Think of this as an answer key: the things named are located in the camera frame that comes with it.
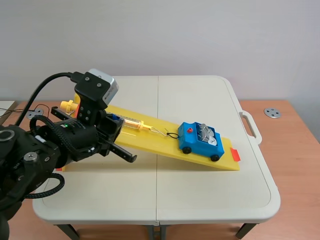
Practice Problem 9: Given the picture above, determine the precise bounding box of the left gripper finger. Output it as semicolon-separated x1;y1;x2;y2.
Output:
96;113;125;144

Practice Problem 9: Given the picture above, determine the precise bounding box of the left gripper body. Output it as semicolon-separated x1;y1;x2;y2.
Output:
50;92;138;164

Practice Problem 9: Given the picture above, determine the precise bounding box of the yellow plastic ramp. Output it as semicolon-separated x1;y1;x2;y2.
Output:
55;93;242;174

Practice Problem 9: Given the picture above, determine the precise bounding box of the blue toy cart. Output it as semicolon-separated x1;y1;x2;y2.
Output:
177;121;225;163

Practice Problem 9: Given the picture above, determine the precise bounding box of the yellow clear spring scale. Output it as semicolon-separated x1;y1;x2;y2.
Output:
60;99;169;138

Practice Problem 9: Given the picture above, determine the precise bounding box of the white flat board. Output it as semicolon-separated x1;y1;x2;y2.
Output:
0;100;17;118

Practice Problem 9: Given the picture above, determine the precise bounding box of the black table leg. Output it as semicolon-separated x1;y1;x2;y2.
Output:
53;223;81;240
234;222;259;240

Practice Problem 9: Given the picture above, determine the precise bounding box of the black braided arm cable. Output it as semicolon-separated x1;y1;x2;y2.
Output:
24;114;77;201

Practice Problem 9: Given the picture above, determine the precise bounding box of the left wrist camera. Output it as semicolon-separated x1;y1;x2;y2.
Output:
74;68;120;106

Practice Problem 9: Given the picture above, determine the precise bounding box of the black string loop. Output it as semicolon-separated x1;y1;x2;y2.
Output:
164;128;183;140

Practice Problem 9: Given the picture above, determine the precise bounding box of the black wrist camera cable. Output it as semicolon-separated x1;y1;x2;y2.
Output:
15;71;81;126

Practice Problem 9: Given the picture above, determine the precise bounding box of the thin black wire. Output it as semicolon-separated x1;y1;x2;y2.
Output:
0;106;51;114

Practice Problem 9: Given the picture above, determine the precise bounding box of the white folding table handle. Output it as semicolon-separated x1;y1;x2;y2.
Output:
238;110;263;146

